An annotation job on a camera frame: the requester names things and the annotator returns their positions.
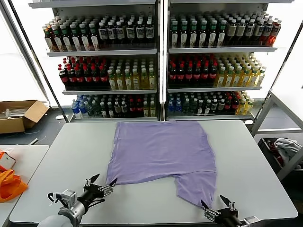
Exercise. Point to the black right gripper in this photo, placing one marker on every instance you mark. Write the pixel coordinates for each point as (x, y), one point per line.
(229, 218)

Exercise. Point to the white and orange box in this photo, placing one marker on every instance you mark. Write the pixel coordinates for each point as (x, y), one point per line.
(7, 160)

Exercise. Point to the small blue drink bottle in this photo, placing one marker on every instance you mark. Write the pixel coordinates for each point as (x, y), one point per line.
(82, 110)
(75, 110)
(171, 108)
(178, 108)

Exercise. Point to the purple t-shirt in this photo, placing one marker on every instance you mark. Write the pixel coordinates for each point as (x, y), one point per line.
(161, 151)

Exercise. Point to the small cola bottle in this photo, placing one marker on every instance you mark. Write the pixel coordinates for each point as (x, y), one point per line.
(234, 106)
(139, 109)
(132, 109)
(227, 106)

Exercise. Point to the brown cardboard box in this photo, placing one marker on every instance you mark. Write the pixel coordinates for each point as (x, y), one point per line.
(14, 124)

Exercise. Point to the cola bottle red cap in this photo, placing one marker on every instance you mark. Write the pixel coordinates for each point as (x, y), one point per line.
(173, 76)
(198, 76)
(189, 76)
(64, 79)
(79, 79)
(213, 76)
(71, 79)
(181, 76)
(87, 79)
(95, 79)
(104, 79)
(206, 76)

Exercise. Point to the grey crumpled cloth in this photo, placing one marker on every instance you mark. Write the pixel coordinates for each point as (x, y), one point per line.
(287, 147)

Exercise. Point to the black diagonal pole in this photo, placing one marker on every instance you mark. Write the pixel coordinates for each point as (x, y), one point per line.
(279, 71)
(33, 54)

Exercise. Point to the small white floor object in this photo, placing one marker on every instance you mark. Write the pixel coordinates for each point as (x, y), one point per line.
(60, 117)

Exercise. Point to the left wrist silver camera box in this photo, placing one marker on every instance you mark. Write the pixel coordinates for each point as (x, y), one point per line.
(69, 198)

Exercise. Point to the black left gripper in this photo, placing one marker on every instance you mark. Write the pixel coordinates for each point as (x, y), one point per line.
(91, 194)

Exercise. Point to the grey metal drinks shelf unit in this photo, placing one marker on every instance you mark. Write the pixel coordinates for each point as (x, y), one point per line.
(222, 50)
(104, 52)

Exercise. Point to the small green clear bottle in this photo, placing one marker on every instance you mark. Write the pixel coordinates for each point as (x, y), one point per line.
(186, 107)
(193, 107)
(97, 110)
(90, 110)

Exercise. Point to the small yellow drink bottle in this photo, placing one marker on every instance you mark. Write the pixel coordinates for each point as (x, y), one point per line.
(249, 106)
(146, 110)
(242, 107)
(153, 110)

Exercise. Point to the amber tea bottle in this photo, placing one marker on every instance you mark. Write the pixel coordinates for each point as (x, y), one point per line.
(49, 42)

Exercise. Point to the dark bottle white square label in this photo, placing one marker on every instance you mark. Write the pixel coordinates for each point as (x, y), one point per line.
(268, 32)
(103, 34)
(149, 33)
(260, 32)
(111, 34)
(120, 34)
(140, 33)
(251, 32)
(130, 33)

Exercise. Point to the small dark bottle white cap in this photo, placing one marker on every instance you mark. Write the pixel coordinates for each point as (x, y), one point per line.
(117, 110)
(200, 108)
(214, 106)
(103, 111)
(110, 111)
(221, 106)
(124, 110)
(207, 108)

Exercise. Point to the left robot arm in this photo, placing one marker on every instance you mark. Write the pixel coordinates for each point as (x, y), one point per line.
(75, 211)

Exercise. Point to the black plastic crate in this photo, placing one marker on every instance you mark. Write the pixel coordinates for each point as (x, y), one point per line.
(267, 157)

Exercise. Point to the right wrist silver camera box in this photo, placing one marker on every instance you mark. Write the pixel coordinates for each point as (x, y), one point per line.
(252, 222)

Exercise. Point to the red drink bottle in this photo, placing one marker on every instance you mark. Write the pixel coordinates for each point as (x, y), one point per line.
(275, 33)

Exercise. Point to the clear plastic packaging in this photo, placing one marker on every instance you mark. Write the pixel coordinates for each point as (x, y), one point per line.
(14, 113)

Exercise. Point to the orange cloth bag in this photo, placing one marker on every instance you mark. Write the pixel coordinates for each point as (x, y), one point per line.
(9, 186)

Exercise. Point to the red cloth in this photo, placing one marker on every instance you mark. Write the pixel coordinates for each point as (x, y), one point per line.
(279, 159)

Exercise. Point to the grey metal rack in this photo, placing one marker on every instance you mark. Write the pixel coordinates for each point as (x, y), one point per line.
(291, 165)

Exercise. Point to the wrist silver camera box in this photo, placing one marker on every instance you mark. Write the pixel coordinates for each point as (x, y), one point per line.
(69, 198)
(252, 222)

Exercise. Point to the dark tea bottle green label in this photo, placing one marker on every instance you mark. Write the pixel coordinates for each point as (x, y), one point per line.
(95, 41)
(57, 41)
(66, 41)
(175, 37)
(85, 41)
(222, 37)
(203, 37)
(76, 41)
(184, 37)
(213, 37)
(193, 37)

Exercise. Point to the dark bottle beige label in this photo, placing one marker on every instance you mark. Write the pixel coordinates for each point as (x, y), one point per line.
(241, 32)
(232, 32)

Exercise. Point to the white floor strip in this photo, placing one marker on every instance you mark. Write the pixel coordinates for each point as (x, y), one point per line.
(34, 140)

